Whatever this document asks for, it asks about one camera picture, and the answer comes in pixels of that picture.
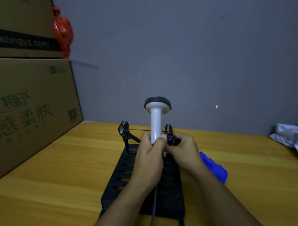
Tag black cable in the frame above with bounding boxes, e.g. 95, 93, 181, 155
150, 185, 159, 226

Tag person's left forearm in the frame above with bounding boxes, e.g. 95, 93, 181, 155
94, 179, 161, 226

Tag person's right hand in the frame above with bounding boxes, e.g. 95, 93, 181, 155
164, 131, 206, 174

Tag black clamp clip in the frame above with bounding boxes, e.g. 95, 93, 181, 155
118, 121, 141, 154
164, 124, 181, 147

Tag red plastic bag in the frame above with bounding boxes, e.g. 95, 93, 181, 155
53, 6, 74, 59

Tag person's right forearm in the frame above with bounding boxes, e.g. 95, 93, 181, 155
182, 163, 264, 226

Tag white handheld scanner black head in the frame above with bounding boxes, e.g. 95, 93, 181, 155
144, 96, 172, 145

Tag black slotted base stand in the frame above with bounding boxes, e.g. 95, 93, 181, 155
98, 143, 186, 226

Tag white crumpled plastic bag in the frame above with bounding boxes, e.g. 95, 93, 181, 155
270, 123, 298, 152

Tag person's left hand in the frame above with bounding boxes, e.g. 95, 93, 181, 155
133, 131, 168, 190

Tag large cardboard box green print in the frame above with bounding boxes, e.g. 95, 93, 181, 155
0, 58, 84, 179

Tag cardboard box black band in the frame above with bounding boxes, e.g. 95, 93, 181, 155
0, 0, 65, 59

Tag blue cloth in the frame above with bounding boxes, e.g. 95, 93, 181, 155
199, 151, 228, 184

